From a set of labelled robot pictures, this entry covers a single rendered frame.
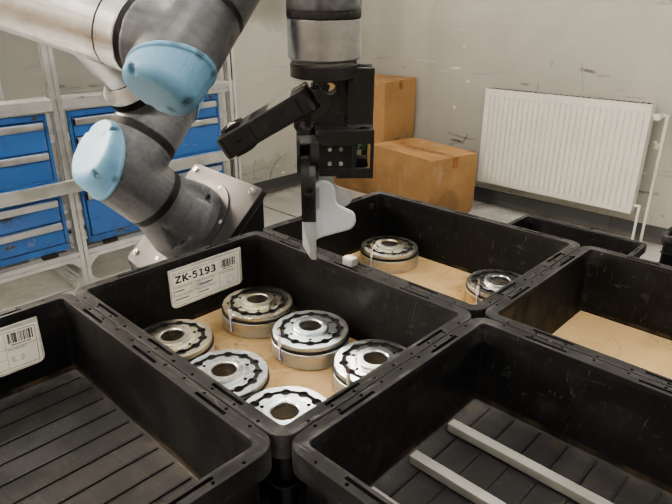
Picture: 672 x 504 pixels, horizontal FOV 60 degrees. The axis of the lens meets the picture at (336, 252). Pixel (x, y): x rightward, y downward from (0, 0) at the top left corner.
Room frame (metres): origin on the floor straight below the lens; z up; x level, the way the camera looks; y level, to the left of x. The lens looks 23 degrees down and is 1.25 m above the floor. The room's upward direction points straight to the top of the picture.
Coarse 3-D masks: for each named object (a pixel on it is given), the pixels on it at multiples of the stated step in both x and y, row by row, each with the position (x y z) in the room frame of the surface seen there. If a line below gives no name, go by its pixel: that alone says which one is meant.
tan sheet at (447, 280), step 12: (420, 264) 0.95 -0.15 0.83; (432, 264) 0.95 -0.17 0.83; (408, 276) 0.90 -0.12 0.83; (420, 276) 0.90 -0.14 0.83; (432, 276) 0.90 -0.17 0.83; (444, 276) 0.90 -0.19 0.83; (456, 276) 0.90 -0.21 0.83; (432, 288) 0.86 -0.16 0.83; (444, 288) 0.86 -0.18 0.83; (456, 288) 0.86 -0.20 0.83
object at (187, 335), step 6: (162, 330) 0.66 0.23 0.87; (168, 330) 0.66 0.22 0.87; (174, 330) 0.66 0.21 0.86; (180, 330) 0.66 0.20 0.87; (186, 330) 0.66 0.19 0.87; (156, 336) 0.64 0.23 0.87; (162, 336) 0.65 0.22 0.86; (186, 336) 0.64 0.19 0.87; (162, 342) 0.63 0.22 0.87; (168, 342) 0.63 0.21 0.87; (174, 342) 0.63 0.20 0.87; (180, 342) 0.63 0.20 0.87; (186, 342) 0.64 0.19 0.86
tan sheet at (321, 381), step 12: (216, 312) 0.77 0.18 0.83; (216, 324) 0.74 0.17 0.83; (216, 336) 0.71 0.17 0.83; (228, 336) 0.71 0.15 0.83; (216, 348) 0.67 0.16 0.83; (228, 348) 0.67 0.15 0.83; (240, 348) 0.67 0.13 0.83; (252, 348) 0.67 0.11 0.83; (264, 348) 0.67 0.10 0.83; (264, 360) 0.65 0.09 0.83; (276, 360) 0.65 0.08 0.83; (276, 372) 0.62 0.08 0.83; (288, 372) 0.62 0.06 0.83; (300, 372) 0.62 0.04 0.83; (312, 372) 0.62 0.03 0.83; (324, 372) 0.62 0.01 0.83; (276, 384) 0.59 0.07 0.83; (288, 384) 0.59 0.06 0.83; (300, 384) 0.59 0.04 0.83; (312, 384) 0.59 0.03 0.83; (324, 384) 0.59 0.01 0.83; (324, 396) 0.57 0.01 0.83
